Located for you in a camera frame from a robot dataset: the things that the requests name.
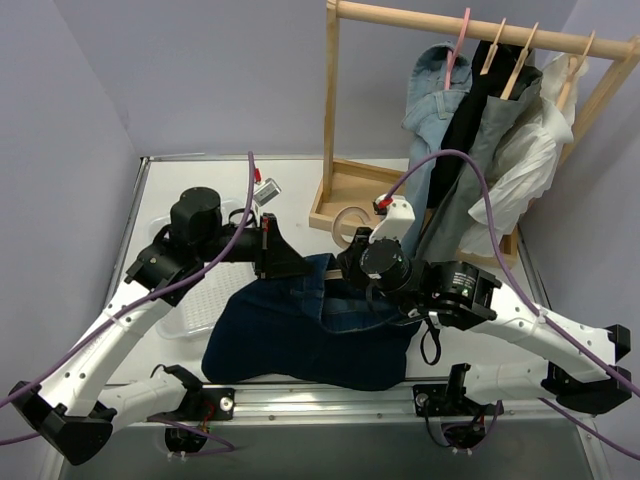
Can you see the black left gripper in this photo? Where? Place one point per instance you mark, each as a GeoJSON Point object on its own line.
{"type": "Point", "coordinates": [267, 245]}

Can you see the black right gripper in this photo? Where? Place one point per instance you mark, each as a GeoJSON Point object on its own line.
{"type": "Point", "coordinates": [353, 255]}

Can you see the dark blue denim skirt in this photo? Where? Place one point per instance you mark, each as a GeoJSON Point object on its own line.
{"type": "Point", "coordinates": [312, 329]}

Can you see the light blue denim jacket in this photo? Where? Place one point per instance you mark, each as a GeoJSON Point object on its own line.
{"type": "Point", "coordinates": [433, 96]}

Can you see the pink plastic hanger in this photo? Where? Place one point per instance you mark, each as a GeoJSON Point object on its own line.
{"type": "Point", "coordinates": [453, 53]}

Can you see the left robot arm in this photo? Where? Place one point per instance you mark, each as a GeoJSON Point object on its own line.
{"type": "Point", "coordinates": [73, 408]}

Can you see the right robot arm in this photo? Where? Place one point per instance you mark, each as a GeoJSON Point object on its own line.
{"type": "Point", "coordinates": [574, 365]}

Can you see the wooden hanger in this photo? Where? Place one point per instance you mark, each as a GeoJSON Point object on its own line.
{"type": "Point", "coordinates": [574, 65]}
{"type": "Point", "coordinates": [493, 48]}
{"type": "Point", "coordinates": [520, 62]}

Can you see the wooden clothes rack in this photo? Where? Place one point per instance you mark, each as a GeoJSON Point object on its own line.
{"type": "Point", "coordinates": [347, 190]}

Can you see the grey garment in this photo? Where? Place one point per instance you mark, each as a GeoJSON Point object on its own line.
{"type": "Point", "coordinates": [450, 220]}

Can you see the white plastic basket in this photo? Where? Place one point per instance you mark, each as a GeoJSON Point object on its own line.
{"type": "Point", "coordinates": [198, 312]}

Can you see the white shirt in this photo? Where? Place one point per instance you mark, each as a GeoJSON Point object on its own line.
{"type": "Point", "coordinates": [526, 158]}

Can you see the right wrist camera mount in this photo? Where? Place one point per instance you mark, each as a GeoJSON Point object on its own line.
{"type": "Point", "coordinates": [396, 217]}

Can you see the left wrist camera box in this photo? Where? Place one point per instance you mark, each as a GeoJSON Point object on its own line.
{"type": "Point", "coordinates": [265, 191]}

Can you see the aluminium mounting rail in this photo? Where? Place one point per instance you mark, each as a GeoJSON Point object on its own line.
{"type": "Point", "coordinates": [257, 404]}

